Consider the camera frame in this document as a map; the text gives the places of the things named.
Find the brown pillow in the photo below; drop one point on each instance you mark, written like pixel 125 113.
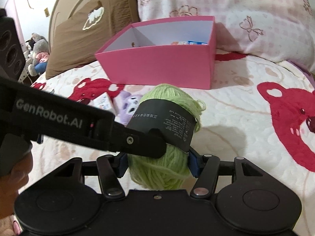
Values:
pixel 110 17

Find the green yarn ball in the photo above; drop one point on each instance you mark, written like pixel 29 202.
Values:
pixel 167 172

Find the person's left hand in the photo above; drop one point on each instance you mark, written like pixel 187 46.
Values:
pixel 21 177

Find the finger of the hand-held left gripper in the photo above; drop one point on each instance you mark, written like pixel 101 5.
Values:
pixel 145 142

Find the person's fuzzy beige clothing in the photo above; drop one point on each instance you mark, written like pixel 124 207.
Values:
pixel 8 226

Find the pink checkered pillow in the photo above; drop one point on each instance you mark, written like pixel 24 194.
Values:
pixel 246 5

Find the bear printed blanket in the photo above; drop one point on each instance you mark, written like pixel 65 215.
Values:
pixel 246 132

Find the white tissue packet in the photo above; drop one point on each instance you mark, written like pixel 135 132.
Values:
pixel 104 103

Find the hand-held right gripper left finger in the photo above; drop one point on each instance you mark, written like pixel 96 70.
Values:
pixel 121 164

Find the beige bed headboard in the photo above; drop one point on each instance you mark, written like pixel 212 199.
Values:
pixel 61 9

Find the pink cardboard box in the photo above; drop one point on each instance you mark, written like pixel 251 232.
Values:
pixel 160 68

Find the small yellow wall sticker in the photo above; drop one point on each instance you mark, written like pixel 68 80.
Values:
pixel 46 12

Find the black and white plush toy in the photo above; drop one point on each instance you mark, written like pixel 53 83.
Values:
pixel 33 41

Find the blue snack packet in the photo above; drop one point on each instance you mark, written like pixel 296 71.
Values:
pixel 196 42

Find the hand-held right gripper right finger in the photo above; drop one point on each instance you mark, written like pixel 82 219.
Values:
pixel 194 164

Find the grey plush toy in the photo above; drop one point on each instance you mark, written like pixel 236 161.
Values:
pixel 40 51

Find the clear orange label box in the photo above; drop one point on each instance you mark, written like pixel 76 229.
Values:
pixel 179 43

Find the purple plush toy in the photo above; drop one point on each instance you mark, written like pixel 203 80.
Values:
pixel 125 103

